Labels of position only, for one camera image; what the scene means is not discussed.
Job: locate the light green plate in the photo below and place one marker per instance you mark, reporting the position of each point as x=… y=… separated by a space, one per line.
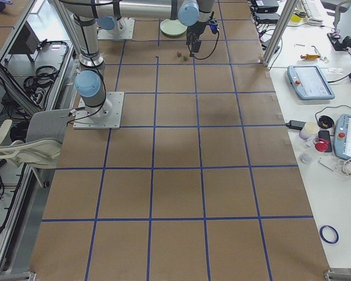
x=172 y=28

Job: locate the blue tape roll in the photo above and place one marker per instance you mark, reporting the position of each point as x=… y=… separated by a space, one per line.
x=329 y=234

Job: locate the teach pendant upper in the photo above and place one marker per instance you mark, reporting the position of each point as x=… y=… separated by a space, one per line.
x=309 y=83

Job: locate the grey office chair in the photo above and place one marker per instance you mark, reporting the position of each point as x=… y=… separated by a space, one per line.
x=42 y=147

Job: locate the red round object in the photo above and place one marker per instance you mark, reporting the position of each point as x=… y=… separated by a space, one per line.
x=321 y=145

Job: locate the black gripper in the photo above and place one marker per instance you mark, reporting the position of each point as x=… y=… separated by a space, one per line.
x=196 y=30

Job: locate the teach pendant lower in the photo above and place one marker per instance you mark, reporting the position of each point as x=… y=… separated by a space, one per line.
x=342 y=139

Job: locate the teach pendant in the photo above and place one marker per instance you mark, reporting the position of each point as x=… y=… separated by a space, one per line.
x=342 y=139
x=309 y=83

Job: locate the aluminium frame post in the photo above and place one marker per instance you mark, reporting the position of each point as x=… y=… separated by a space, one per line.
x=285 y=16

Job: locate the white cup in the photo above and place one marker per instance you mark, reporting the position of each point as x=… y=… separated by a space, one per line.
x=309 y=129

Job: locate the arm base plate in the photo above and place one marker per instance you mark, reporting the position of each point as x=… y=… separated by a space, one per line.
x=110 y=28
x=109 y=116

